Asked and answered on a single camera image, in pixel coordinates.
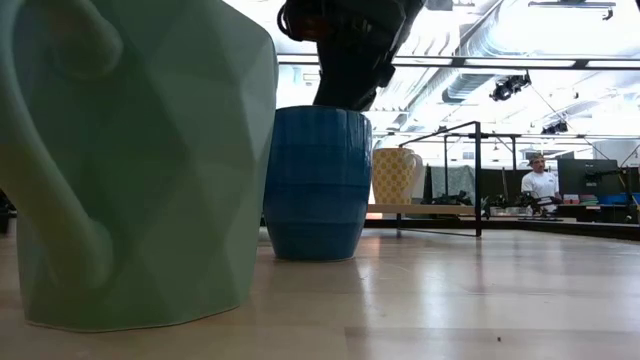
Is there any black background monitor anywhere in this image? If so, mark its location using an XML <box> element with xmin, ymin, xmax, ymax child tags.
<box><xmin>556</xmin><ymin>158</ymin><xmax>622</xmax><ymax>198</ymax></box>

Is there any person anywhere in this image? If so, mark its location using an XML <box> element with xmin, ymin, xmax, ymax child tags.
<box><xmin>519</xmin><ymin>151</ymin><xmax>564</xmax><ymax>214</ymax></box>

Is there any blue ribbed mug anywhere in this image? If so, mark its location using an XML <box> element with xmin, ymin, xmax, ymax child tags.
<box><xmin>262</xmin><ymin>104</ymin><xmax>374</xmax><ymax>263</ymax></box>

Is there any black ceiling spotlight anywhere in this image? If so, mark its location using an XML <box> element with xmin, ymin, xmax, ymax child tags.
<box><xmin>489</xmin><ymin>74</ymin><xmax>533</xmax><ymax>103</ymax></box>
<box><xmin>541</xmin><ymin>120</ymin><xmax>571</xmax><ymax>136</ymax></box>

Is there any yellow dotted mug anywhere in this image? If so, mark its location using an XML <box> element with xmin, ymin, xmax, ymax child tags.
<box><xmin>370</xmin><ymin>146</ymin><xmax>426</xmax><ymax>206</ymax></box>

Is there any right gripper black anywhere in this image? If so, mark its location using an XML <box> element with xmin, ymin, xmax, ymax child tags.
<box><xmin>276</xmin><ymin>0</ymin><xmax>427</xmax><ymax>113</ymax></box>

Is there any black overhead beam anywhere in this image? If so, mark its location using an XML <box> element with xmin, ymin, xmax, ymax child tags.
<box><xmin>275</xmin><ymin>51</ymin><xmax>640</xmax><ymax>72</ymax></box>

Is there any black aluminium table frame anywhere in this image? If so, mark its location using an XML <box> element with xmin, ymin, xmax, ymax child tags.
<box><xmin>259</xmin><ymin>215</ymin><xmax>640</xmax><ymax>243</ymax></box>

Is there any green faceted mug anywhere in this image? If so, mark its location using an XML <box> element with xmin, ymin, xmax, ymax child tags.
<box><xmin>0</xmin><ymin>0</ymin><xmax>280</xmax><ymax>334</ymax></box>

